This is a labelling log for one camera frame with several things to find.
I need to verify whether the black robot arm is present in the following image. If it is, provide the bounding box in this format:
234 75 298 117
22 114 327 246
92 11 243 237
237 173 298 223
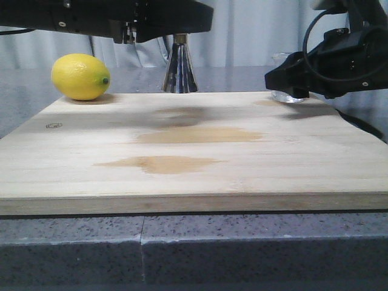
264 1 387 99

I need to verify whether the grey curtain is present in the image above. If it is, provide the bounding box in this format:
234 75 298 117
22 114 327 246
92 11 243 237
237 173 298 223
1 1 318 69

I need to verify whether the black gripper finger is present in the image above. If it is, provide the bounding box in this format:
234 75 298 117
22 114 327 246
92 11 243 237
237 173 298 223
135 1 213 42

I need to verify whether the light wooden cutting board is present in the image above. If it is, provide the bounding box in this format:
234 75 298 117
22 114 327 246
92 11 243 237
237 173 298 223
1 92 387 215

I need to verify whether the clear glass measuring beaker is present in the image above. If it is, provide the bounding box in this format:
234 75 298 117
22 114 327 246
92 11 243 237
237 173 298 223
271 52 306 104

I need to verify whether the steel double jigger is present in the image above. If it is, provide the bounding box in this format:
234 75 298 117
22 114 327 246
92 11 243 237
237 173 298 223
162 34 198 93

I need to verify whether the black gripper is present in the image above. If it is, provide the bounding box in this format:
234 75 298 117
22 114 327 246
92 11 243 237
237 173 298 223
264 26 387 99
1 1 139 44

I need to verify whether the yellow lemon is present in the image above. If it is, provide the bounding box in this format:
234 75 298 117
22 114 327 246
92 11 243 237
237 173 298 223
51 53 110 101

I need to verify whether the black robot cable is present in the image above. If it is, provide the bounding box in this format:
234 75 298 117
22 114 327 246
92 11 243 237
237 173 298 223
302 8 369 83

